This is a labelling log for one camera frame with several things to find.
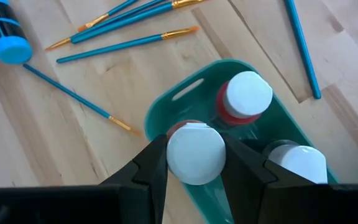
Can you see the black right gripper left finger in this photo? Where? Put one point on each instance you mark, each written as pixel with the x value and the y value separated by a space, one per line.
pixel 148 174

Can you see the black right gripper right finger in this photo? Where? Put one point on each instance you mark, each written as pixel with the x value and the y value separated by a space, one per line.
pixel 247 180

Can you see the brown paint bottle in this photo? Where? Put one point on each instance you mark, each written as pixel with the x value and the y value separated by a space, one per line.
pixel 196 155

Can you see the black paint bottle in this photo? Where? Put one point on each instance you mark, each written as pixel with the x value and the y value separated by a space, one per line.
pixel 300 163

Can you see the red paint bottle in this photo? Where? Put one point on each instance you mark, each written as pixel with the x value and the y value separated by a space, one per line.
pixel 247 93

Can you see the blue paint bottle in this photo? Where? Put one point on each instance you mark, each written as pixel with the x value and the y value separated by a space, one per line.
pixel 9 43

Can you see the teal plastic bin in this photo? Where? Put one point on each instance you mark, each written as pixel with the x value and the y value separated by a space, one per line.
pixel 204 105

